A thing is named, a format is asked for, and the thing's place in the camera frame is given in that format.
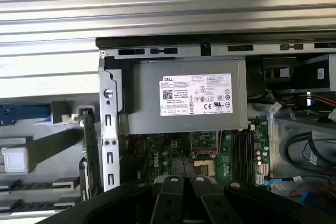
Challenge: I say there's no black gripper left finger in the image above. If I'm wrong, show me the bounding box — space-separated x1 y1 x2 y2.
83 175 185 224

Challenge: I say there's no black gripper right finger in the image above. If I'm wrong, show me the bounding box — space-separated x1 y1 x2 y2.
190 176 336 224

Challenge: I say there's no blue RAM stick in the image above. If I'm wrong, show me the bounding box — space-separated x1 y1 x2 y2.
0 181 76 190
0 202 76 212

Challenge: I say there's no black motherboard RAM slot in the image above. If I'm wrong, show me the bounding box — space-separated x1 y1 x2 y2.
237 129 244 183
248 129 255 183
232 129 239 183
243 129 249 183

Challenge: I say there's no CPU socket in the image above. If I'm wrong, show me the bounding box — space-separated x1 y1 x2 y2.
193 155 217 177

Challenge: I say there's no green motherboard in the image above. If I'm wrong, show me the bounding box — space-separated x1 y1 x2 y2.
125 119 271 192

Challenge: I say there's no graphics card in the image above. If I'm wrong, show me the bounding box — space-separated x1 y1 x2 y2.
78 104 102 201

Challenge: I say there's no grey power supply unit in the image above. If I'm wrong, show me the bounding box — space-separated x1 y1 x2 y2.
118 58 249 135

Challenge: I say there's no grey plastic parts rack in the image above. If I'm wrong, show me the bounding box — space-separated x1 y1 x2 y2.
0 98 102 221

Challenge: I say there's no black open PC case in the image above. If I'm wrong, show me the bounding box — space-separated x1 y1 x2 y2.
95 35 336 201

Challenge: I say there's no silver CPU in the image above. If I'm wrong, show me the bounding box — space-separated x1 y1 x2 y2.
4 149 28 171

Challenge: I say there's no hard disk in blue carrier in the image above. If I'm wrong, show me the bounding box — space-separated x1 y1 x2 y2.
0 102 51 126

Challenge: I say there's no metal socket cover frame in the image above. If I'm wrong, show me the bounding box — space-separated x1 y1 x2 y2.
189 131 221 158

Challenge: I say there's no light blue data cable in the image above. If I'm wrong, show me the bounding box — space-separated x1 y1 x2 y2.
262 178 283 186

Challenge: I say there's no black cable loop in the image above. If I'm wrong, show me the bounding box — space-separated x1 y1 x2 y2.
278 131 336 182

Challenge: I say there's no orange power wire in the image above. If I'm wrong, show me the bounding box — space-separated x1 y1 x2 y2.
306 94 336 107

